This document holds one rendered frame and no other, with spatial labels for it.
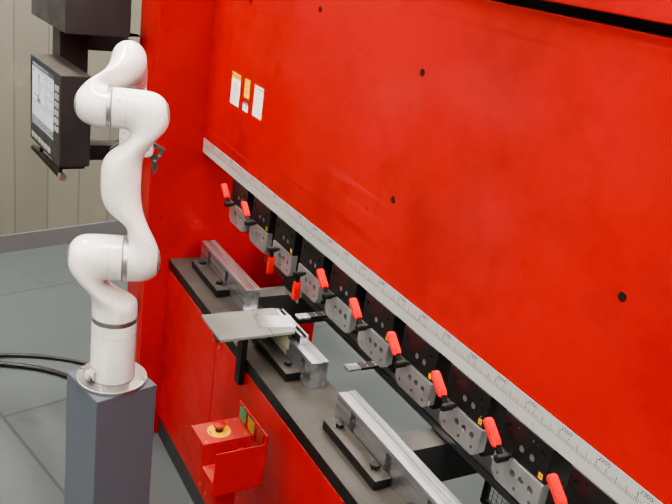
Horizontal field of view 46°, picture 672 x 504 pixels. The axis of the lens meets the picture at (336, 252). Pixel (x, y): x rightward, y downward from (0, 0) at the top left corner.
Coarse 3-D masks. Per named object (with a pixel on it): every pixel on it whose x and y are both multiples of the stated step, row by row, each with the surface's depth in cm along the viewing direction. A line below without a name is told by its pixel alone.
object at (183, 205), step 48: (144, 0) 313; (192, 0) 301; (144, 48) 316; (192, 48) 308; (192, 96) 315; (192, 144) 323; (144, 192) 328; (192, 192) 331; (192, 240) 339; (240, 240) 350; (144, 288) 337; (144, 336) 346
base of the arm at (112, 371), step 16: (96, 336) 212; (112, 336) 211; (128, 336) 214; (96, 352) 214; (112, 352) 213; (128, 352) 216; (80, 368) 222; (96, 368) 216; (112, 368) 215; (128, 368) 218; (80, 384) 216; (96, 384) 217; (112, 384) 217; (128, 384) 219; (144, 384) 222
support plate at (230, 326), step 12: (228, 312) 270; (240, 312) 271; (252, 312) 273; (264, 312) 274; (276, 312) 275; (216, 324) 261; (228, 324) 262; (240, 324) 263; (252, 324) 264; (216, 336) 254; (228, 336) 254; (240, 336) 256; (252, 336) 257; (264, 336) 259
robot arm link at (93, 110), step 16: (128, 48) 201; (112, 64) 198; (128, 64) 199; (144, 64) 204; (96, 80) 195; (112, 80) 198; (128, 80) 202; (80, 96) 193; (96, 96) 193; (80, 112) 194; (96, 112) 193
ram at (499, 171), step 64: (256, 0) 271; (320, 0) 232; (384, 0) 202; (448, 0) 180; (256, 64) 274; (320, 64) 234; (384, 64) 204; (448, 64) 181; (512, 64) 163; (576, 64) 148; (640, 64) 135; (256, 128) 277; (320, 128) 236; (384, 128) 206; (448, 128) 182; (512, 128) 164; (576, 128) 148; (640, 128) 136; (256, 192) 280; (320, 192) 238; (384, 192) 207; (448, 192) 184; (512, 192) 165; (576, 192) 149; (640, 192) 137; (384, 256) 209; (448, 256) 185; (512, 256) 166; (576, 256) 150; (640, 256) 137; (448, 320) 186; (512, 320) 167; (576, 320) 151; (640, 320) 138; (576, 384) 152; (640, 384) 139; (640, 448) 140
